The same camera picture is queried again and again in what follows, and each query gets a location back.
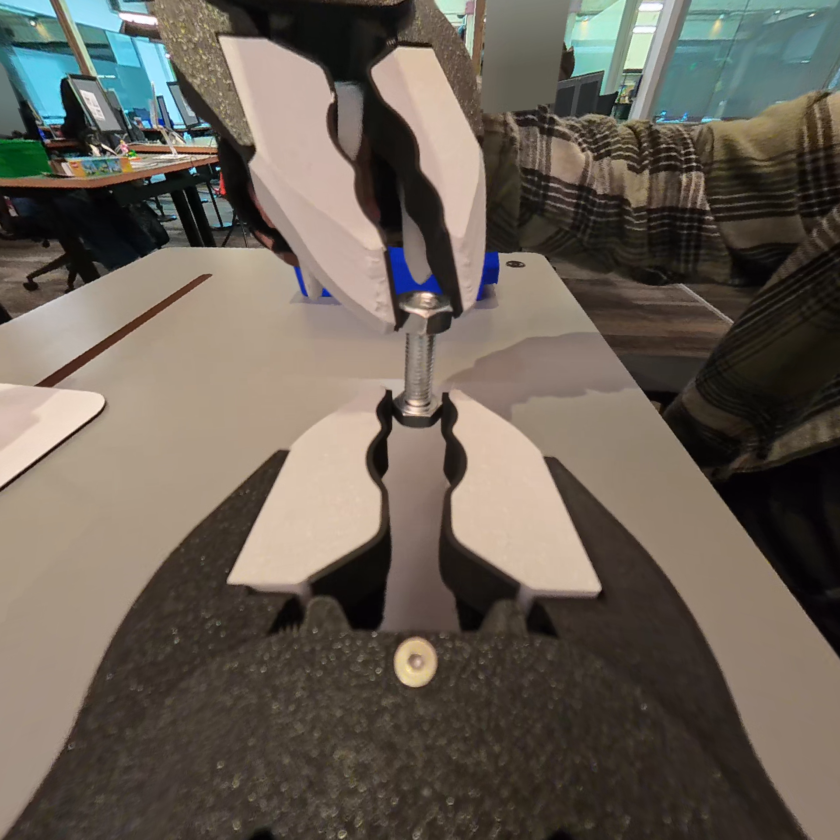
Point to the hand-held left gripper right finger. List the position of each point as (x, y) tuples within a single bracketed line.
[(518, 518)]

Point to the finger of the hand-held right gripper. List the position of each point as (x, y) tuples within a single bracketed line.
[(446, 151), (289, 144)]

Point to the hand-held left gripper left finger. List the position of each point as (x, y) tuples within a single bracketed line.
[(315, 512)]

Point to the silver hex nut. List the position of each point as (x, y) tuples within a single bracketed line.
[(420, 417)]

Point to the silver bolt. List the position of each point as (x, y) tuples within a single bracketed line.
[(417, 367)]

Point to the person's right forearm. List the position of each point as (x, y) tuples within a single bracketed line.
[(656, 184)]

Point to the person's right hand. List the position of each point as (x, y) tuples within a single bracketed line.
[(262, 223)]

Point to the wooden office desk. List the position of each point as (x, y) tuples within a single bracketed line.
[(197, 216)]

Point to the blue plastic bin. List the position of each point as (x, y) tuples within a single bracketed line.
[(491, 272)]

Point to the black office chair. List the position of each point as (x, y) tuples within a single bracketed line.
[(118, 229)]

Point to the colourful toy box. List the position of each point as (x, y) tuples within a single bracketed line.
[(98, 166)]

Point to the green plastic bin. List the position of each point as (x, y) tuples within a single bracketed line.
[(23, 157)]

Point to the white base pad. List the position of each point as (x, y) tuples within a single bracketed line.
[(46, 426)]

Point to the person's plaid shirt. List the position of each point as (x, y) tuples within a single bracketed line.
[(774, 394)]

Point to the person's dark trousers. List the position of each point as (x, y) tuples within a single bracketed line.
[(800, 558)]

